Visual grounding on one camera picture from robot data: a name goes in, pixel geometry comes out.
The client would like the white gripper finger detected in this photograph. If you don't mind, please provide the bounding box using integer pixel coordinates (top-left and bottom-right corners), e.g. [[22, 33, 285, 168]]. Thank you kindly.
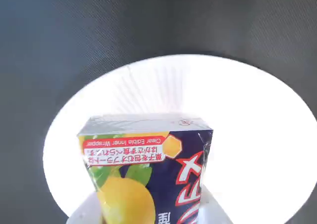
[[65, 191, 106, 224], [198, 184, 235, 224]]

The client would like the lemon candy box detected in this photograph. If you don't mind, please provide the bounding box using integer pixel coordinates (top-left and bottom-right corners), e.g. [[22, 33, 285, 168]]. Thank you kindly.
[[77, 114, 214, 224]]

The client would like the white round dish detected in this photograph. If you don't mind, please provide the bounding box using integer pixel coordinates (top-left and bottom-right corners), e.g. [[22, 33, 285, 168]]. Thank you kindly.
[[42, 54, 317, 224]]

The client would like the dark grey square mat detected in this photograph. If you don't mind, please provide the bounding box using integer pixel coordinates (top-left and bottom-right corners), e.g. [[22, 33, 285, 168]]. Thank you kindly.
[[0, 0, 317, 224]]

